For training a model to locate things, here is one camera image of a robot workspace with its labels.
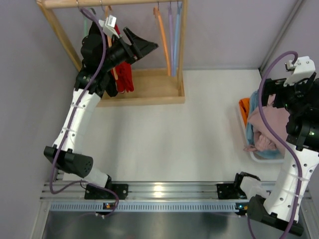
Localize light blue plastic hanger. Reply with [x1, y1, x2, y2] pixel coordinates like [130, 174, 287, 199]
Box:
[173, 3, 182, 76]

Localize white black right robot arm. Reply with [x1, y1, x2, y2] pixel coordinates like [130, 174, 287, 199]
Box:
[237, 75, 319, 238]

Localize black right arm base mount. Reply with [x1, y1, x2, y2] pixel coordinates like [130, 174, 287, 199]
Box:
[216, 183, 247, 200]

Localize grey slotted cable duct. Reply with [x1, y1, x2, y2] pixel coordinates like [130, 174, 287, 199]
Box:
[50, 202, 245, 213]

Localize light blue garment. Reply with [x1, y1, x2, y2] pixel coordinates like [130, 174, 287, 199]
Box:
[244, 91, 281, 159]

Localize orange garment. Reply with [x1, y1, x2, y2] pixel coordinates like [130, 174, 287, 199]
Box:
[238, 98, 250, 126]

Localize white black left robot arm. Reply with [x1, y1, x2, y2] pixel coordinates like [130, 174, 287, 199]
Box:
[44, 27, 158, 188]

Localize black garment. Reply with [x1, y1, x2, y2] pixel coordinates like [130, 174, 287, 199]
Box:
[80, 22, 118, 97]

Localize mint green hanger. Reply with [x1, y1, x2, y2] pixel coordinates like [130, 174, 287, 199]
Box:
[76, 0, 96, 37]

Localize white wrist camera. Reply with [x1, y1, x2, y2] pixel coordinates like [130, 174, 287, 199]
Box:
[98, 15, 120, 38]
[284, 56, 316, 87]

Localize white laundry basket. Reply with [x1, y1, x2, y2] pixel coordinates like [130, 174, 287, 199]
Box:
[237, 106, 284, 164]

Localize aluminium mounting rail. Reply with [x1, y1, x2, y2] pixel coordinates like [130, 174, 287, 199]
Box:
[41, 169, 312, 200]

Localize red garment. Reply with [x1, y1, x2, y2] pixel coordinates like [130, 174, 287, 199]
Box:
[109, 23, 135, 93]

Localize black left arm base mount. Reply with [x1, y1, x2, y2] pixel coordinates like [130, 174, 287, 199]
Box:
[84, 183, 129, 200]

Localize light orange hanger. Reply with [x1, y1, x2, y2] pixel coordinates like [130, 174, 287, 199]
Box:
[100, 1, 118, 80]

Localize wooden clothes rack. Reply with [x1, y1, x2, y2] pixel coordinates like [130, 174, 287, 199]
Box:
[36, 0, 188, 107]

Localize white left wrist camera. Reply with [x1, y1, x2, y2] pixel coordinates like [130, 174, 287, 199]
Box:
[98, 15, 120, 38]

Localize purple plastic hanger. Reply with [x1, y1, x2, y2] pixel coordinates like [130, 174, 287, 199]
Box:
[168, 2, 175, 77]

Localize dusty pink trousers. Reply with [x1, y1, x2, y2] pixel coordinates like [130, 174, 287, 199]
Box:
[248, 95, 290, 156]

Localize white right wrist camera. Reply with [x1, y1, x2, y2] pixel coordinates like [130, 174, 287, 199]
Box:
[284, 56, 316, 87]

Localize orange plastic hanger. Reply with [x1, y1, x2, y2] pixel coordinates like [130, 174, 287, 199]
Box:
[153, 4, 171, 76]

